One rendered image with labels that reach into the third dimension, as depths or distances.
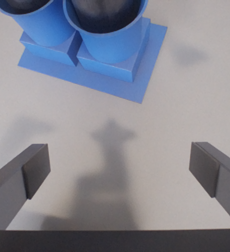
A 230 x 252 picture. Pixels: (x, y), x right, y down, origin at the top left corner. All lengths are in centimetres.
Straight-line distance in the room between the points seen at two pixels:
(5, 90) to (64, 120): 40
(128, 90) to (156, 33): 34
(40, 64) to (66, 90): 22
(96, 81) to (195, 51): 53
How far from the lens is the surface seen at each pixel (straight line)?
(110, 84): 97
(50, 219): 105
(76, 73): 104
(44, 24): 88
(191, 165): 17
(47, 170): 17
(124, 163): 91
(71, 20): 74
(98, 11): 65
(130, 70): 84
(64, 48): 96
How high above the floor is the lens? 90
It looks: 78 degrees down
